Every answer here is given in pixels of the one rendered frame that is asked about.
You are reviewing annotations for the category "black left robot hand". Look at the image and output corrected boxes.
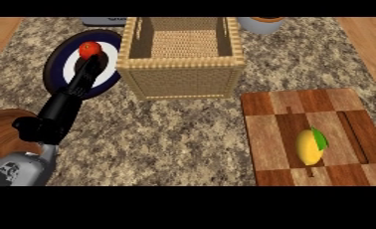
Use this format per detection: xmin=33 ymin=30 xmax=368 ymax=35
xmin=11 ymin=53 xmax=104 ymax=145

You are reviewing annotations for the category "tan wicker basket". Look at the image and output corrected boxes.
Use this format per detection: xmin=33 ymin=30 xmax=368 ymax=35
xmin=116 ymin=17 xmax=247 ymax=101

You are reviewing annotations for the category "brown wooden cutting board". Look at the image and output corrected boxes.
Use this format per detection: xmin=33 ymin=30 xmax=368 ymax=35
xmin=240 ymin=88 xmax=376 ymax=187

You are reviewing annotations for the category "yellow lemon with green leaf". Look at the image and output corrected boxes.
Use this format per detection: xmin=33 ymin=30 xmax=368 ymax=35
xmin=294 ymin=125 xmax=331 ymax=167

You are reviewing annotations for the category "brown wooden round object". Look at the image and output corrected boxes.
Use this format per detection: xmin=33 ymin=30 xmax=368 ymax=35
xmin=0 ymin=108 xmax=45 ymax=159

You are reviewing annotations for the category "navy and white round plate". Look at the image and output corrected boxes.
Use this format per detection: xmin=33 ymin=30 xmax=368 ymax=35
xmin=42 ymin=29 xmax=125 ymax=101

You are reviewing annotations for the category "red tomato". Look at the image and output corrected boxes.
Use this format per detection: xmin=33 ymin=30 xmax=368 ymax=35
xmin=79 ymin=41 xmax=104 ymax=61

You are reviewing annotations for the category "grey flat rectangular object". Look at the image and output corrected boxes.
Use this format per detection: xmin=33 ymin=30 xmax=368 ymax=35
xmin=82 ymin=17 xmax=130 ymax=28

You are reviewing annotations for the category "pale grey round pot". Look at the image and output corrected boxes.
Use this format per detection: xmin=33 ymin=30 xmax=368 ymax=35
xmin=235 ymin=17 xmax=287 ymax=36

